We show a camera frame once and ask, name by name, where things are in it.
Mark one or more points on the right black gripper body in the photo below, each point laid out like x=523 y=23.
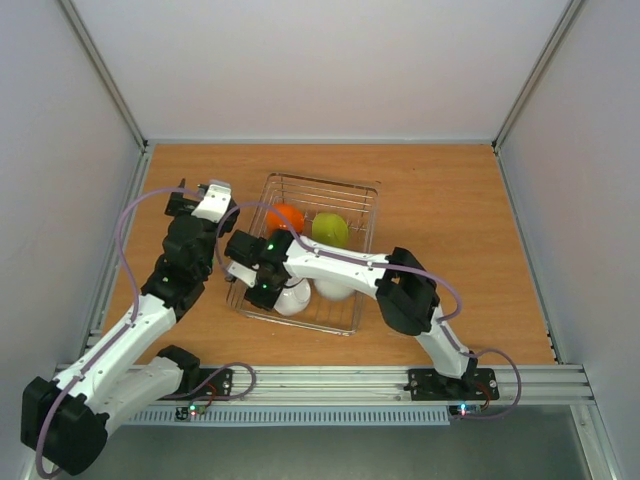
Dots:
x=240 y=247

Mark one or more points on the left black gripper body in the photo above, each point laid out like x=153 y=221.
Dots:
x=182 y=206

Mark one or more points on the orange bowl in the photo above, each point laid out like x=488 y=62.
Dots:
x=282 y=215

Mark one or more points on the white bottom bowl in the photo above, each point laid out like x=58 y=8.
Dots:
x=293 y=298

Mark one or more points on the white bowl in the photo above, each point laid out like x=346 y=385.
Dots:
x=332 y=291
x=293 y=298

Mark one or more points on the green bowl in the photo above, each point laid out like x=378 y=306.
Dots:
x=330 y=229

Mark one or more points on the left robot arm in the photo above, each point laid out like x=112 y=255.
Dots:
x=68 y=419

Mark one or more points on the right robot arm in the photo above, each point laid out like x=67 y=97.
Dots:
x=405 y=293

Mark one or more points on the left small circuit board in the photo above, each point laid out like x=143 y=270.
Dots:
x=187 y=413

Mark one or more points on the small circuit board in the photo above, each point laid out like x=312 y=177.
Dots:
x=187 y=413
x=466 y=410

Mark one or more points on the right small circuit board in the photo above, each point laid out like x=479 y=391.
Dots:
x=466 y=410

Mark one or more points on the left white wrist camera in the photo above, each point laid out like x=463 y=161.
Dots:
x=215 y=202

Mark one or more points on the left aluminium frame post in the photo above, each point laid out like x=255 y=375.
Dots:
x=79 y=28

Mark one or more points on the aluminium frame post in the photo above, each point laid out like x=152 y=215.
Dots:
x=559 y=32
x=79 y=28

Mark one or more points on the aluminium front rail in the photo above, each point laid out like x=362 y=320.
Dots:
x=320 y=382

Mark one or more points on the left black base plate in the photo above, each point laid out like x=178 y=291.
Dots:
x=202 y=383

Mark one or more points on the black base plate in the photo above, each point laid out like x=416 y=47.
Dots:
x=202 y=383
x=425 y=384

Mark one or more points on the grey slotted cable duct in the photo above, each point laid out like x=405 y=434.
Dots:
x=272 y=416

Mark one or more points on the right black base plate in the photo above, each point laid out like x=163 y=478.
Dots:
x=425 y=384

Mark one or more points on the right aluminium frame post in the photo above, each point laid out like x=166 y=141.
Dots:
x=559 y=32

